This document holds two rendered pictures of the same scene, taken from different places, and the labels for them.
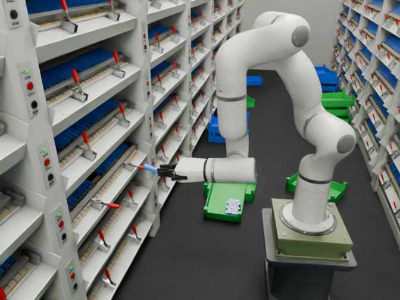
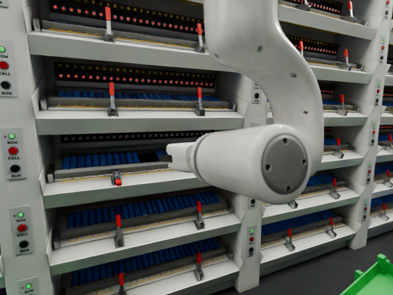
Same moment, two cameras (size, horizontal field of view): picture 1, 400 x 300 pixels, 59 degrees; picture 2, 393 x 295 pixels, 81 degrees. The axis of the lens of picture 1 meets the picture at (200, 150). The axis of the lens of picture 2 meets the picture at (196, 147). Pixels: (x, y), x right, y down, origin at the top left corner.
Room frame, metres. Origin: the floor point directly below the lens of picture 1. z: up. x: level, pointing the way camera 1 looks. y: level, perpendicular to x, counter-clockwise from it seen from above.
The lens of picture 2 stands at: (0.78, -0.31, 0.68)
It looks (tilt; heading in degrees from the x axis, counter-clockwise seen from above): 8 degrees down; 53
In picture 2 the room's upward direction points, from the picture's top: straight up
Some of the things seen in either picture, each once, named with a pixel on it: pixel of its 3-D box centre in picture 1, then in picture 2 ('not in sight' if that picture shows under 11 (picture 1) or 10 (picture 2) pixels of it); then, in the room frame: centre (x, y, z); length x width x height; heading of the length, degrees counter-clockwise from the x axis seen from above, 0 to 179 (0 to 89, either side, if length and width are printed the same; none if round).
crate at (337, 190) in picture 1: (315, 186); not in sight; (1.81, -0.71, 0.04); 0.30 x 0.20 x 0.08; 48
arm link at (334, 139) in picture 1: (325, 149); not in sight; (1.07, -0.43, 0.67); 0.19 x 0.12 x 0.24; 17
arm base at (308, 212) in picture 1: (311, 197); not in sight; (1.09, -0.42, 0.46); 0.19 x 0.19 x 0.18
